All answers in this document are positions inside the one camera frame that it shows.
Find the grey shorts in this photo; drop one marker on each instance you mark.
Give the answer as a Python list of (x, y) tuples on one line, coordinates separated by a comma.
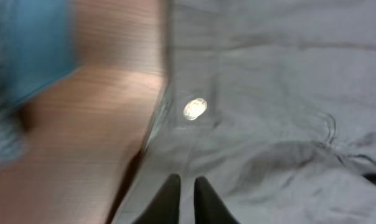
[(274, 102)]

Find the folded blue denim jeans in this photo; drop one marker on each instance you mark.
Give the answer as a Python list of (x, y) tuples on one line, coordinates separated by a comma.
[(36, 50)]

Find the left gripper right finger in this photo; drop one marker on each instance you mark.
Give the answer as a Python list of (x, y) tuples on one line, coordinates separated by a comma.
[(208, 206)]

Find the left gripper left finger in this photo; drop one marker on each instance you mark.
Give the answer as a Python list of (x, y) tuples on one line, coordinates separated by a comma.
[(164, 207)]

